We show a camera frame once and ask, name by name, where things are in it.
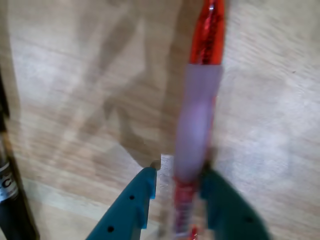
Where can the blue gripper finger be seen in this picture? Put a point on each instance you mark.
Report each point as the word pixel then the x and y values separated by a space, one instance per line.
pixel 125 212
pixel 232 212

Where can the red retractable pen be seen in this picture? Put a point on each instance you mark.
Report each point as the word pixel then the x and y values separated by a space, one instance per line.
pixel 197 112

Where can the black retractable pen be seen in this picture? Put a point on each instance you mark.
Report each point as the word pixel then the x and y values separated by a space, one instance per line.
pixel 10 187

